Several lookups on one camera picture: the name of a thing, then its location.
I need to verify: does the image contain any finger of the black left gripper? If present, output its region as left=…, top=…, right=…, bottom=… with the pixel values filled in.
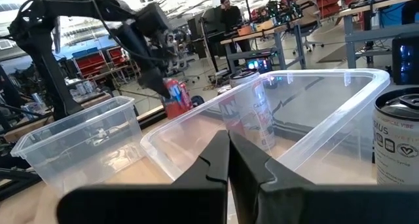
left=137, top=66, right=172, bottom=100

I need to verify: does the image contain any grey-legged wooden workbench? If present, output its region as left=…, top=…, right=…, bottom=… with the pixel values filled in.
left=219, top=19, right=308, bottom=73
left=338, top=0, right=419, bottom=69

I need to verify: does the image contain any cluttered wooden workbench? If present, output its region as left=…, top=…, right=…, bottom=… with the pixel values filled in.
left=0, top=92, right=114, bottom=143

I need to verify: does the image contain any person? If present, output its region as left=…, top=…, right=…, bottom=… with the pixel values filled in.
left=218, top=0, right=253, bottom=67

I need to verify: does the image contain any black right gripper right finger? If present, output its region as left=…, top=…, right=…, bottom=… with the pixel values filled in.
left=228, top=131, right=419, bottom=224

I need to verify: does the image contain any computer with coloured lights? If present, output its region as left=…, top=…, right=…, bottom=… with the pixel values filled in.
left=245, top=56, right=273, bottom=75

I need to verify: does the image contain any office chair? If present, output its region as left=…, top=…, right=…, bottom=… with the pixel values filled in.
left=287, top=1, right=325, bottom=56

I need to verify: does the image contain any black blue-lit computer tower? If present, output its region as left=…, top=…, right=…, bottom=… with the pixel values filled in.
left=391, top=33, right=419, bottom=86

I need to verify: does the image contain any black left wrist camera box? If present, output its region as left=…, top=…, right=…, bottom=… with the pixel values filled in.
left=134, top=1, right=172, bottom=38

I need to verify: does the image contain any red storage bin rack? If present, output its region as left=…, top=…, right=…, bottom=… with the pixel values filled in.
left=306, top=0, right=341, bottom=18
left=71, top=46, right=132, bottom=81

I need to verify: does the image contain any clear plastic bin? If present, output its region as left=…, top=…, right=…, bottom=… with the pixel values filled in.
left=10, top=95, right=145, bottom=194
left=139, top=68, right=392, bottom=185

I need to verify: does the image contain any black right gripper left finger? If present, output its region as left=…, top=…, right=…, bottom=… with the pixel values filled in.
left=57, top=129, right=230, bottom=224

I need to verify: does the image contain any red Fanta can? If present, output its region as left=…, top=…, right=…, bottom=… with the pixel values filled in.
left=162, top=78, right=187, bottom=120
left=217, top=84, right=246, bottom=136
left=179, top=81, right=194, bottom=112

